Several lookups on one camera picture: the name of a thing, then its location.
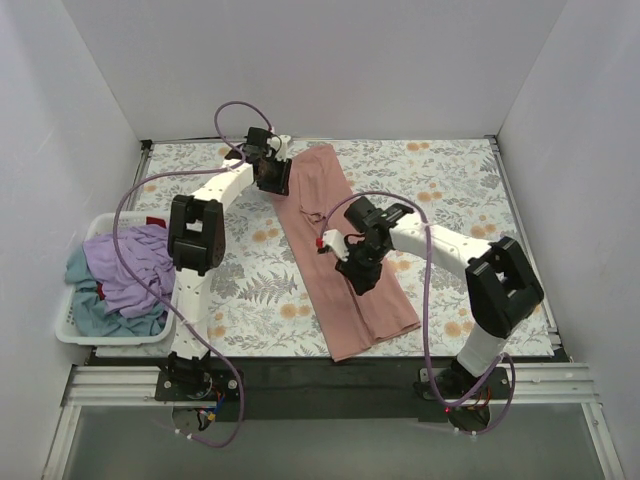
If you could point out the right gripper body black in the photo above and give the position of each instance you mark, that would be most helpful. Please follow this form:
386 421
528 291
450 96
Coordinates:
361 275

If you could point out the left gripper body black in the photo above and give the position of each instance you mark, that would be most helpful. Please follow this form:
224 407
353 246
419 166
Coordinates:
275 176

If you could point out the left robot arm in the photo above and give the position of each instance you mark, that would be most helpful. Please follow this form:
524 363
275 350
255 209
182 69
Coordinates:
197 244

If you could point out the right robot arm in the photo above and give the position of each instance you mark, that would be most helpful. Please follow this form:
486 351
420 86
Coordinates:
503 289

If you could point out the teal blue t-shirt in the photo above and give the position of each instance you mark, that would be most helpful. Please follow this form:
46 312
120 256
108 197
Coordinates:
89 308

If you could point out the white plastic laundry basket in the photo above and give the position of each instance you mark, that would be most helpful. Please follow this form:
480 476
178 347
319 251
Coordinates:
106 224

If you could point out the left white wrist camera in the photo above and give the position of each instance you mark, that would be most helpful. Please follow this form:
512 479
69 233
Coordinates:
279 145

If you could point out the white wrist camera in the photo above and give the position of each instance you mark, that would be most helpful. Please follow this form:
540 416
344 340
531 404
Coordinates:
279 145
333 241

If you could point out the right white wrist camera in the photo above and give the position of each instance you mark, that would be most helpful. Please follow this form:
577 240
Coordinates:
333 241

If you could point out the aluminium table edge rail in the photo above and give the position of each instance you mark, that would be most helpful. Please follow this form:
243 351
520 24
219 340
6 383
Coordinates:
140 173

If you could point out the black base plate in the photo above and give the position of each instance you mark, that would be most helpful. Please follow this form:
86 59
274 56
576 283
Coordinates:
317 389

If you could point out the aluminium front frame rail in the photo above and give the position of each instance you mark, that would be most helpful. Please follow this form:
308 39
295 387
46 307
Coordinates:
132 382

